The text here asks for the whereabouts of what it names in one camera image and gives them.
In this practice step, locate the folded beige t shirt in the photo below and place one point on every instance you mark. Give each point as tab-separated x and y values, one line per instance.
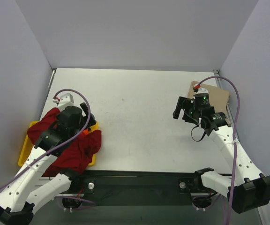
218	99

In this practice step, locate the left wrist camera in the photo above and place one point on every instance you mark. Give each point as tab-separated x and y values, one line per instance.
64	100

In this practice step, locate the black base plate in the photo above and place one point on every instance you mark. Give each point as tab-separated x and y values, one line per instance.
125	188

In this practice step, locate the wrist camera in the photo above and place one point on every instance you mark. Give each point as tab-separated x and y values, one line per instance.
64	100
199	90

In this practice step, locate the dark red t shirt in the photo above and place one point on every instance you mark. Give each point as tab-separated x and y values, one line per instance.
77	156

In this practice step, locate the orange t shirt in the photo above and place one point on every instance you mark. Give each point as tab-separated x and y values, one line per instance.
86	131

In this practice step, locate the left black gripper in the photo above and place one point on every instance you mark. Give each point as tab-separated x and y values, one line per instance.
88	115

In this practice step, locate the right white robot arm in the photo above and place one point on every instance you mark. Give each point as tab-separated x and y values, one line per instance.
248	188

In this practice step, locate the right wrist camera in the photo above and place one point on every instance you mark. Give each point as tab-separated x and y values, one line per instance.
199	90

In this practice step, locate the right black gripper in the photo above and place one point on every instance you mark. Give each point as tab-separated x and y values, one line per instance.
180	108

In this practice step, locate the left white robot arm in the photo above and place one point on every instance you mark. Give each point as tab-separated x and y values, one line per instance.
19	201

